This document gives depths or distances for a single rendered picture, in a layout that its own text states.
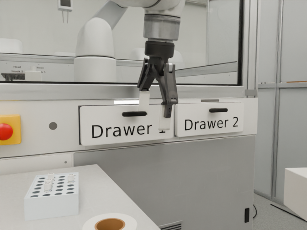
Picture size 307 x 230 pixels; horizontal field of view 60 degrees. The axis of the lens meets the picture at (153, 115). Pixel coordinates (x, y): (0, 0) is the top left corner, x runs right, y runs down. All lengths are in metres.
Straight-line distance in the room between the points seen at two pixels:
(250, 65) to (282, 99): 1.42
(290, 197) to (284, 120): 1.96
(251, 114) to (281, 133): 1.42
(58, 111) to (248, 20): 0.76
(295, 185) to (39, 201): 0.43
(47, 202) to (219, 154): 0.70
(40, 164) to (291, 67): 2.08
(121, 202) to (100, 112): 0.32
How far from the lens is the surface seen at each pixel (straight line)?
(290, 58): 2.47
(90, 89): 0.79
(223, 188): 1.08
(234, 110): 1.03
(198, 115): 0.93
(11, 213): 0.55
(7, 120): 0.73
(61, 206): 0.49
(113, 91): 0.81
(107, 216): 0.39
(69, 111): 0.78
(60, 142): 0.79
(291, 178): 0.54
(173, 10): 0.66
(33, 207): 0.50
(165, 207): 0.96
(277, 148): 2.56
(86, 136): 0.76
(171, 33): 0.66
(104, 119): 0.77
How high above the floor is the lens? 0.97
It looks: 5 degrees down
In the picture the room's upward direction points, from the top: straight up
